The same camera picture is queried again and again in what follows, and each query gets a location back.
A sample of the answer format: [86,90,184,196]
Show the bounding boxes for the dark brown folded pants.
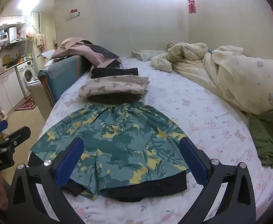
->
[86,93,143,104]

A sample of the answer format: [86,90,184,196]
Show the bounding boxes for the black folded pants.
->
[90,67,139,79]

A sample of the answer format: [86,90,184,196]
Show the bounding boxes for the green floral shorts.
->
[28,101,190,203]

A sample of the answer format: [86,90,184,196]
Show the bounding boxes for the bear print folded pants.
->
[79,75,149,98]

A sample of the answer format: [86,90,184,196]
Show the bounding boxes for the hanging beige towel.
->
[34,33,46,52]

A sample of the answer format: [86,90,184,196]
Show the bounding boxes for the dark grey garment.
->
[80,41,120,60]

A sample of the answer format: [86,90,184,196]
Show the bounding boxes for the white washing machine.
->
[15,59,38,98]

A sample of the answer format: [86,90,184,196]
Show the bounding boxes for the cream bear print quilt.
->
[150,42,273,116]

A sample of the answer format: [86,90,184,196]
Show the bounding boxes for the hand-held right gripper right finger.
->
[180,137,258,224]

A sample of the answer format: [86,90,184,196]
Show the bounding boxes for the white frilled pillow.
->
[132,49,168,62]

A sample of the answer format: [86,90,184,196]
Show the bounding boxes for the teal bed headboard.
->
[38,55,90,105]

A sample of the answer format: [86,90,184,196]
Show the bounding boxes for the olive green cloth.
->
[248,103,273,168]

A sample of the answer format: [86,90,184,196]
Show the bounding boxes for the white kitchen base cabinets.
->
[0,69,25,115]

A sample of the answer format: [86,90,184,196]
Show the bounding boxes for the white wall cabinet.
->
[0,16,25,27]

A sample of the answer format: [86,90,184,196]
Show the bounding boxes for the white wall box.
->
[66,9,81,20]

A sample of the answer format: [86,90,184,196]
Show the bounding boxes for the white range hood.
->
[6,27,26,44]

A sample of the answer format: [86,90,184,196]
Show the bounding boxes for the white paper sheet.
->
[37,50,56,67]

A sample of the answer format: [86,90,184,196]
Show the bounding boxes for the red patterned rug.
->
[15,95,37,111]

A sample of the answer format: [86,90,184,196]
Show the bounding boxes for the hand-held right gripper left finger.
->
[7,137,90,224]

